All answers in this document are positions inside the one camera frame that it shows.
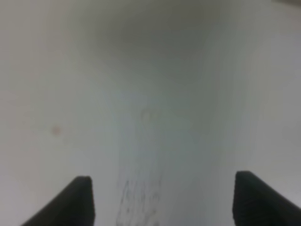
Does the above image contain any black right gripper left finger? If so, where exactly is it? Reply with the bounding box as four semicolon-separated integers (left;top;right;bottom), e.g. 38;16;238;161
23;176;95;226

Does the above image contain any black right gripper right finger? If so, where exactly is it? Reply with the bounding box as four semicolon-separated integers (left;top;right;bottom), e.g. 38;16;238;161
232;171;301;226

